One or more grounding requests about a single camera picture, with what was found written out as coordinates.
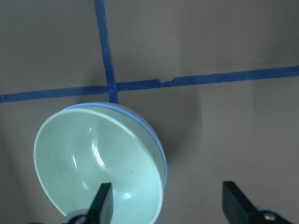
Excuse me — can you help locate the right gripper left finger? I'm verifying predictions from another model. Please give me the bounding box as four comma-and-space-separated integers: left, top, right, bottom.
87, 183, 114, 224

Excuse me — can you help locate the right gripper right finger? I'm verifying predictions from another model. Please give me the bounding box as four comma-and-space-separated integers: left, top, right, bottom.
222, 181, 263, 224

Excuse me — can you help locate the blue bowl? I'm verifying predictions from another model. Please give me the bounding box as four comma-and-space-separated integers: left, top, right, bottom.
63, 102, 168, 194

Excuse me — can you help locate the green bowl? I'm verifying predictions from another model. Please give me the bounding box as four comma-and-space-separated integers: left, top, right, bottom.
34, 105, 167, 224

